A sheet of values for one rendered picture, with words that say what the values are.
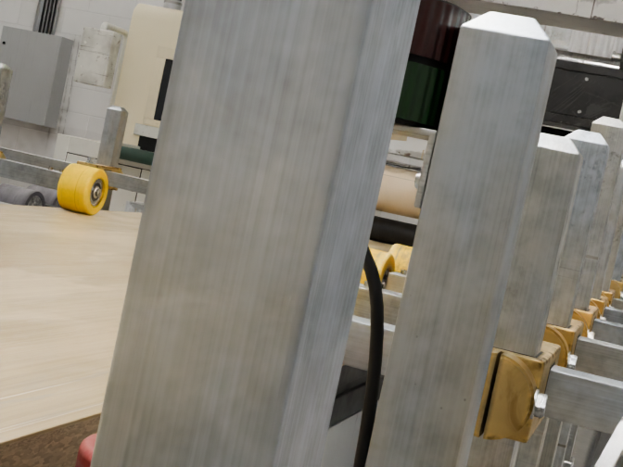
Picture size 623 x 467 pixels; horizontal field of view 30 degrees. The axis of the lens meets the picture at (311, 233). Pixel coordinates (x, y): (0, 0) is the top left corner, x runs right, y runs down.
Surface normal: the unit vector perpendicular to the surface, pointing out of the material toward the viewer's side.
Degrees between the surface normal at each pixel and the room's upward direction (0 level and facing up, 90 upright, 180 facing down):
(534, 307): 90
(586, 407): 90
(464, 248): 90
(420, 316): 90
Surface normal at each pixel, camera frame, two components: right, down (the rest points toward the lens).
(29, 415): 0.21, -0.98
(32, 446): 0.93, 0.21
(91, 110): -0.29, -0.01
